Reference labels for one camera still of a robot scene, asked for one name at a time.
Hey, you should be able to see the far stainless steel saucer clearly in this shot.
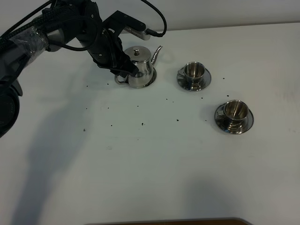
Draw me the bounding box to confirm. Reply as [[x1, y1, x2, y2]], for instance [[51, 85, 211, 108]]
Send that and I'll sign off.
[[177, 68, 211, 91]]

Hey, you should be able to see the left black braided cable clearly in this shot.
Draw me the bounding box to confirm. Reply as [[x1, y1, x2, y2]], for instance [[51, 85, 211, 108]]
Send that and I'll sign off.
[[0, 0, 167, 52]]

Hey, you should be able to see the stainless steel teacup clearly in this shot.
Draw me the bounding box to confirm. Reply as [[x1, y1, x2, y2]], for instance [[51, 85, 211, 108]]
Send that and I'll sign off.
[[178, 61, 205, 84], [216, 100, 249, 124]]

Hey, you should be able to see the near stainless steel teacup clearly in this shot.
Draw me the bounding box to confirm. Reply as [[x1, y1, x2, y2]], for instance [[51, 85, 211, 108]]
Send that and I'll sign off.
[[216, 100, 249, 124]]

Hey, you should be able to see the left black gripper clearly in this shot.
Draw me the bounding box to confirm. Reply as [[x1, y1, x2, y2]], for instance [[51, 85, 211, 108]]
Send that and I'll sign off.
[[78, 14, 139, 81]]

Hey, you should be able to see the stainless steel saucer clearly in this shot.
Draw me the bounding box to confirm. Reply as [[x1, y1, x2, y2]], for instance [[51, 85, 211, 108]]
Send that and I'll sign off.
[[215, 109, 254, 134], [177, 68, 211, 91]]

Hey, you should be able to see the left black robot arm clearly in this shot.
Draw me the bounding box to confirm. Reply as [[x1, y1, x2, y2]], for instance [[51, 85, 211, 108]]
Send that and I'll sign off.
[[0, 0, 138, 135]]

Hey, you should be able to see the far stainless steel teacup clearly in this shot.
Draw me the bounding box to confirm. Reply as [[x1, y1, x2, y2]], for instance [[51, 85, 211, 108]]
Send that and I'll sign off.
[[178, 61, 205, 84]]

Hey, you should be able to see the near stainless steel saucer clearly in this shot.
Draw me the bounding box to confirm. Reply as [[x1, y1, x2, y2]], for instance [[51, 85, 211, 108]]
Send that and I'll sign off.
[[215, 109, 254, 134]]

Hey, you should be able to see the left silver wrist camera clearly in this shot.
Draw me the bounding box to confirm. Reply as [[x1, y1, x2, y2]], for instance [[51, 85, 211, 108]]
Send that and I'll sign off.
[[123, 26, 150, 41]]

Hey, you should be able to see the stainless steel teapot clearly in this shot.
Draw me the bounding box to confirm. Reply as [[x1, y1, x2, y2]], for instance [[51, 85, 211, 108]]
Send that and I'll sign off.
[[114, 46, 162, 88]]

